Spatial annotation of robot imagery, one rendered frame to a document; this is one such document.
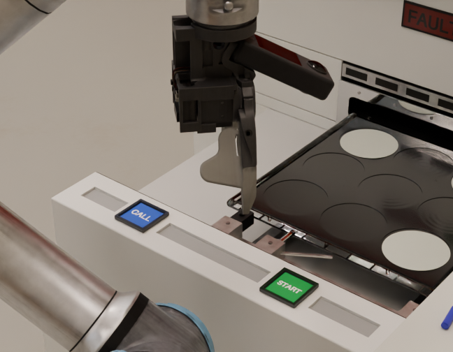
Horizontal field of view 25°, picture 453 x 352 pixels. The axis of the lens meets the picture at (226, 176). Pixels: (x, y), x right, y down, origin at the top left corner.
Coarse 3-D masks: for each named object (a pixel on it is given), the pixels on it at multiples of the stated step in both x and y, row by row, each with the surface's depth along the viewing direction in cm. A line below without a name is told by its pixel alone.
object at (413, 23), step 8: (408, 8) 171; (416, 8) 170; (424, 8) 169; (408, 16) 172; (416, 16) 171; (424, 16) 170; (432, 16) 169; (440, 16) 168; (448, 16) 167; (408, 24) 172; (416, 24) 171; (424, 24) 170; (432, 24) 169; (440, 24) 168; (448, 24) 167; (432, 32) 170; (440, 32) 169; (448, 32) 168
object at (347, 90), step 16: (352, 80) 186; (352, 96) 186; (368, 96) 183; (384, 96) 181; (400, 96) 180; (336, 112) 190; (400, 112) 180; (416, 112) 178; (432, 112) 176; (448, 112) 176; (448, 128) 175
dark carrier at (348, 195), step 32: (352, 128) 179; (384, 128) 179; (320, 160) 171; (352, 160) 171; (384, 160) 170; (416, 160) 171; (448, 160) 171; (288, 192) 162; (320, 192) 162; (352, 192) 162; (384, 192) 162; (416, 192) 162; (448, 192) 162; (320, 224) 155; (352, 224) 155; (384, 224) 155; (416, 224) 155; (448, 224) 155; (384, 256) 148
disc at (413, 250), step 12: (384, 240) 151; (396, 240) 151; (408, 240) 151; (420, 240) 151; (432, 240) 151; (384, 252) 149; (396, 252) 149; (408, 252) 149; (420, 252) 149; (432, 252) 149; (444, 252) 149; (396, 264) 146; (408, 264) 146; (420, 264) 146; (432, 264) 146; (444, 264) 146
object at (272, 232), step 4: (272, 228) 163; (276, 228) 163; (268, 232) 162; (272, 232) 162; (276, 232) 162; (280, 232) 162; (284, 232) 163; (260, 236) 161; (264, 236) 161; (272, 236) 161; (276, 236) 161; (280, 236) 162; (256, 240) 160
